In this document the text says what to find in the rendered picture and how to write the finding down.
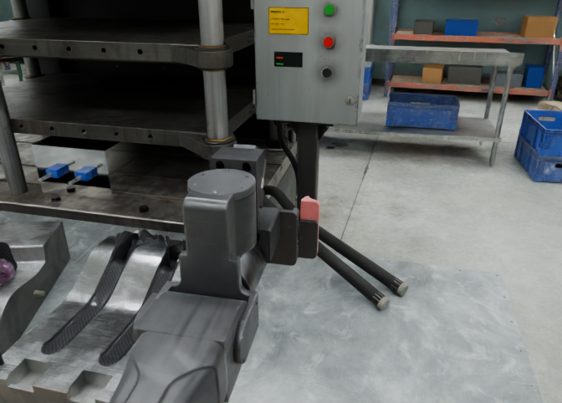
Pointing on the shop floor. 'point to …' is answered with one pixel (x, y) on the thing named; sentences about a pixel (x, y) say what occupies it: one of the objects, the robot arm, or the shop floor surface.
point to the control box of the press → (309, 63)
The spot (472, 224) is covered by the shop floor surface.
